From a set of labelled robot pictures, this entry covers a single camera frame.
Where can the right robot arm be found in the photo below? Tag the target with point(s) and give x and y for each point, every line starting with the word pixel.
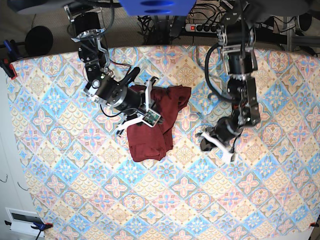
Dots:
pixel 87 27

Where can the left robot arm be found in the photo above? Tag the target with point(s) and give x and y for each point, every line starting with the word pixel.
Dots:
pixel 236 38

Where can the white power strip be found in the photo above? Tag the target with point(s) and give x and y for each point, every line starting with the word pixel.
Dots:
pixel 200 28

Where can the orange clamp front right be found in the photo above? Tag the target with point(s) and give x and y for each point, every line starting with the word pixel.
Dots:
pixel 314 225

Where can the blue plastic box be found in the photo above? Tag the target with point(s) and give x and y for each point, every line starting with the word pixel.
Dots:
pixel 157 7

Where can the black round stool base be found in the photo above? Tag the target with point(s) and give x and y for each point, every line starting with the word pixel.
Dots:
pixel 38 41

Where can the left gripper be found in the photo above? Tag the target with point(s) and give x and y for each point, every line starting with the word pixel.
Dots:
pixel 219 138

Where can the blue clamp front left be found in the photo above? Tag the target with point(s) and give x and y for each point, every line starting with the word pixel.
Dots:
pixel 40 226

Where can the patterned tablecloth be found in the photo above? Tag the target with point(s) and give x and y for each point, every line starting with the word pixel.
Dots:
pixel 82 178

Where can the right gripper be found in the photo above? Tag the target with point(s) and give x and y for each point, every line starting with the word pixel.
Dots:
pixel 145 114

